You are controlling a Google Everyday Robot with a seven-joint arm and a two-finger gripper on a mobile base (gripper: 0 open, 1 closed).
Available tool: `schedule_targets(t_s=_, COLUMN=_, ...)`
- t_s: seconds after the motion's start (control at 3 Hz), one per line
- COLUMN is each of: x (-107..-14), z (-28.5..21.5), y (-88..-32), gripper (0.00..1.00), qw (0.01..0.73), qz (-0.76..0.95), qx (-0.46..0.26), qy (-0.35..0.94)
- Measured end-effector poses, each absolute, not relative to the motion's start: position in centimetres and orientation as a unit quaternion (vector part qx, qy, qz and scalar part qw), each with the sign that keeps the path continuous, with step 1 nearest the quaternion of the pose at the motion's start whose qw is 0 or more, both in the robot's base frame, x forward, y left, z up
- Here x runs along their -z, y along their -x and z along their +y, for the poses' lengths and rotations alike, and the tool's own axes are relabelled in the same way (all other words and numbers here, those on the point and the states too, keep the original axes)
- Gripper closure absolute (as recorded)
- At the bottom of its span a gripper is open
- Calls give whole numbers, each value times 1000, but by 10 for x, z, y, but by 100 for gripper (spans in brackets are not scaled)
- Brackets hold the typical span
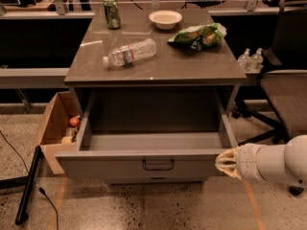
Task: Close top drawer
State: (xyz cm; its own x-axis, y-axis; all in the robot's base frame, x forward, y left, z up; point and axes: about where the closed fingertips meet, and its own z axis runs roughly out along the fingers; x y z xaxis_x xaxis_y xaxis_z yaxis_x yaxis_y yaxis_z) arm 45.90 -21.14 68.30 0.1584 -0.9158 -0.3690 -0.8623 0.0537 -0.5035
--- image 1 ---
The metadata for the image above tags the grey top drawer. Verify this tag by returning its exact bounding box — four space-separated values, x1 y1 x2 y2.
57 88 236 184

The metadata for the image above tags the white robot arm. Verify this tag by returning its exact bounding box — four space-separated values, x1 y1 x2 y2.
215 135 307 188

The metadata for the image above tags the grey cabinet with glossy top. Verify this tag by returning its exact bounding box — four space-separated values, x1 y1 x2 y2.
63 8 248 117

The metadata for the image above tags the black office chair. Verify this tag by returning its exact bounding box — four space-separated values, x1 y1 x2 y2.
238 0 307 196

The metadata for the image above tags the left sanitizer pump bottle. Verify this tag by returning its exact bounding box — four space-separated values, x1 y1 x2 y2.
238 48 250 71

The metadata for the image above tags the sanitizer pump bottle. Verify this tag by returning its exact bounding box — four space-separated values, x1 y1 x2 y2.
238 48 250 71
249 48 263 71

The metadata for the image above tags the right sanitizer pump bottle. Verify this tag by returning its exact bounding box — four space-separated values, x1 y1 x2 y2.
249 48 263 71

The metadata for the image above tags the green chip bag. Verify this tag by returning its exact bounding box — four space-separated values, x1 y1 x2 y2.
168 23 226 51

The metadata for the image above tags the clear plastic water bottle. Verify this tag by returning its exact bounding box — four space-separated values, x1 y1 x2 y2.
103 38 156 67

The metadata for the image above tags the white bowl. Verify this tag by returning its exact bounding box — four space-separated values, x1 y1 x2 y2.
149 11 182 30

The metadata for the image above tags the orange fruit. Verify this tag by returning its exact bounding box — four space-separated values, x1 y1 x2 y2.
69 117 81 127

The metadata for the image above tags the yellow item in box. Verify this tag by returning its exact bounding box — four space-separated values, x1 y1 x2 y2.
61 136 74 144

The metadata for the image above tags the cardboard box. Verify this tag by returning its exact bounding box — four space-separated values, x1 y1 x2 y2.
32 91 78 174

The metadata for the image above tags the green soda can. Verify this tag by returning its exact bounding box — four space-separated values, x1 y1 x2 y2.
103 0 121 30

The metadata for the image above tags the black stand leg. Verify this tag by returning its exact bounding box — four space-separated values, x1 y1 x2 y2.
0 146 42 225

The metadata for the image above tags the black drawer handle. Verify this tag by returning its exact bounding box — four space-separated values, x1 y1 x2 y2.
142 160 175 172

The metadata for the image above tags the black cable on floor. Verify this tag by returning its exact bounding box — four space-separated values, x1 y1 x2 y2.
0 131 59 230

